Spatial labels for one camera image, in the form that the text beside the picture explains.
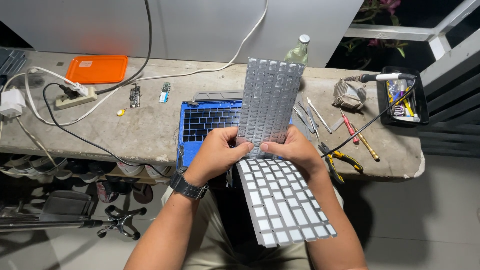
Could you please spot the person's right hand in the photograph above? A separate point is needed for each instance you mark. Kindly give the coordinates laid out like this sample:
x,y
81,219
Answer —
x,y
298,153

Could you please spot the black white soldering iron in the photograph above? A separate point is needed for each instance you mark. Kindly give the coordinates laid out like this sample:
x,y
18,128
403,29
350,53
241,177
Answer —
x,y
386,77

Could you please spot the shoe rack with shoes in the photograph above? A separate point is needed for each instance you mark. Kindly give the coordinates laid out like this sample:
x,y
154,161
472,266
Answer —
x,y
82,176

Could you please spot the grey perforated keyboard metal plate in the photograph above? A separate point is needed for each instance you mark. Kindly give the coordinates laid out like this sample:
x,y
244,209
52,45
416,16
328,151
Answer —
x,y
270,97

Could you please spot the metal coil soldering iron stand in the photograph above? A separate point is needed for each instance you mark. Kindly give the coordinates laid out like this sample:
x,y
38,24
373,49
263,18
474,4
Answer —
x,y
348,97

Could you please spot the small black circuit board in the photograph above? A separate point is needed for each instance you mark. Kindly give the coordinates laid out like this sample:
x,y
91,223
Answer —
x,y
134,95

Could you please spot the orange plastic tray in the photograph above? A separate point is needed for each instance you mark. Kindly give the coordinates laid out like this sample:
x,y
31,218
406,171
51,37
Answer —
x,y
96,69

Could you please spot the grey slatted panel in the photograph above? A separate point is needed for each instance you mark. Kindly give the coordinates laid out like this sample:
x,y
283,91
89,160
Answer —
x,y
453,101

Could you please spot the yellow black pliers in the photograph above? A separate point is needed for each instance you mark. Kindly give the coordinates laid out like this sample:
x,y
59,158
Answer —
x,y
347,159

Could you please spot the person's left hand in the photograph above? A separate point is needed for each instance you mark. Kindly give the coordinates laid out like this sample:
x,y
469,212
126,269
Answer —
x,y
210,157

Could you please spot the black metal folding stand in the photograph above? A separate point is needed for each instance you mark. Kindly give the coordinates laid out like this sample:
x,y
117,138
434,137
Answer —
x,y
67,213

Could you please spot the yellow coin cell battery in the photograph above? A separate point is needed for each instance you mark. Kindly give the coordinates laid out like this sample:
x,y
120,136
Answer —
x,y
120,112

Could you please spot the small flat metal blade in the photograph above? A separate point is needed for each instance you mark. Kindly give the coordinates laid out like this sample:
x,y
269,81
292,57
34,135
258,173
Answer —
x,y
337,124

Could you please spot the blue laptop keyboard frame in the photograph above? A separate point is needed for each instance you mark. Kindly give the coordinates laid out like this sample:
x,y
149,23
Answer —
x,y
187,150

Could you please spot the black plug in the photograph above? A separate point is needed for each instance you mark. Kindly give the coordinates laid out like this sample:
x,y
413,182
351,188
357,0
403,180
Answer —
x,y
68,92

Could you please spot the white charger adapter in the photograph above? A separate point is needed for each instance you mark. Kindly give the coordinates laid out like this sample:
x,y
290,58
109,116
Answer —
x,y
11,103

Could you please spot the white railing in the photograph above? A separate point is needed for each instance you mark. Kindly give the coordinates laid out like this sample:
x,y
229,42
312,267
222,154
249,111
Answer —
x,y
435,35

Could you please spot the green memory stick board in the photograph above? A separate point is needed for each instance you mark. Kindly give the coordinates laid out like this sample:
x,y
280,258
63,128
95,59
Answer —
x,y
164,92

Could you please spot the black tray with tools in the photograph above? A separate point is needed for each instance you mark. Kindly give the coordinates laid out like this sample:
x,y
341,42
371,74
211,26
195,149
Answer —
x,y
422,112

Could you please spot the black wristwatch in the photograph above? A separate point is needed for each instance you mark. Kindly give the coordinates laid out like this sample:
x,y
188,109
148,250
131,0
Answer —
x,y
185,185

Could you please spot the beige power strip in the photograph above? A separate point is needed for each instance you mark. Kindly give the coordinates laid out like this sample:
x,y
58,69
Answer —
x,y
75,101

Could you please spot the clear glass bottle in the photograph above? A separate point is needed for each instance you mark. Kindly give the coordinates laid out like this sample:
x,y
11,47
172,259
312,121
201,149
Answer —
x,y
298,54

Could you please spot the dark grey ribbed panel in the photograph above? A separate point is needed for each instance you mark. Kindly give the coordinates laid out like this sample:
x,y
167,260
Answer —
x,y
11,63

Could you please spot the plant with pink flowers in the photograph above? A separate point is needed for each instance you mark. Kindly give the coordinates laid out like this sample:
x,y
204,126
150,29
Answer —
x,y
375,41

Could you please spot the white plug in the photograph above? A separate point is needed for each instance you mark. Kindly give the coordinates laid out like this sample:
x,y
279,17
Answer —
x,y
80,89

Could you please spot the white grid keyboard backlight sheet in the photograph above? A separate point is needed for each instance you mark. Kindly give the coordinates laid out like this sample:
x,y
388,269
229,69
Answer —
x,y
285,210

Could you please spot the metal tweezers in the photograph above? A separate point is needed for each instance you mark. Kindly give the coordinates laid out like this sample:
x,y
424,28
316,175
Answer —
x,y
313,123
302,118

